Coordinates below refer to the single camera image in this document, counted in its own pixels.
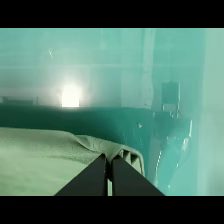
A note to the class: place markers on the pale green garment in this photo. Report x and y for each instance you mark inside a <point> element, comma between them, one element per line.
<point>50,160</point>

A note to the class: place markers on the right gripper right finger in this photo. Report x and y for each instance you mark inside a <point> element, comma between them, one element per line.
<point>131,181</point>

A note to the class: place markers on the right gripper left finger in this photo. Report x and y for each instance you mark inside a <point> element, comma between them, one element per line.
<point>88,180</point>

